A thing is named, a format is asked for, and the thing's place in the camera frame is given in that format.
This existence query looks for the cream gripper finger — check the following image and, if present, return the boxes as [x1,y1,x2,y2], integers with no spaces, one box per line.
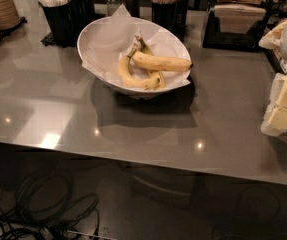
[261,104,287,136]

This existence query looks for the white oval bowl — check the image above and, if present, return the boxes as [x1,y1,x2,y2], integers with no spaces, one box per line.
[76,15,193,100]

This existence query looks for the left curved yellow banana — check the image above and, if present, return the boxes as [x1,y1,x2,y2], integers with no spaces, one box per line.
[117,48,160,90]

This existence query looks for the white paper bowl liner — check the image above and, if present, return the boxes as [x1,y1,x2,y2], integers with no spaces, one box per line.
[80,4,192,92]

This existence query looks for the black sachet tray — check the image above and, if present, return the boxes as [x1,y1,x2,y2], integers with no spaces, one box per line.
[264,48,287,74]

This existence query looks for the black napkin holder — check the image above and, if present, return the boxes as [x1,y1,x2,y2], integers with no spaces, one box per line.
[202,0,270,51]

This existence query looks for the brown napkin stack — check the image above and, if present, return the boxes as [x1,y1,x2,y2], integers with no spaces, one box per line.
[214,0,266,34]

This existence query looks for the black stirrer holder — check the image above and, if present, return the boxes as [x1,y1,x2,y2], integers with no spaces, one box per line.
[152,0,188,40]

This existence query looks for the glass shaker right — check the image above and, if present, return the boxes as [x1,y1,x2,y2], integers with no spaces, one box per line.
[122,0,141,18]

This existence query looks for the black cutlery holder rear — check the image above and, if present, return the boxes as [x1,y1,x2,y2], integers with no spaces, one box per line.
[71,0,95,26]

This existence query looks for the black cutlery holder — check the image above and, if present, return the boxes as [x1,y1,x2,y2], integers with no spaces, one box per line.
[41,2,75,47]
[71,0,95,26]

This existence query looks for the black cutlery holder front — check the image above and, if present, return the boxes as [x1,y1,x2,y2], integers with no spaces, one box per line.
[41,2,75,47]

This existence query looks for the black floor cables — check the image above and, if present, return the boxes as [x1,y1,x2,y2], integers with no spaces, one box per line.
[0,170,101,240]

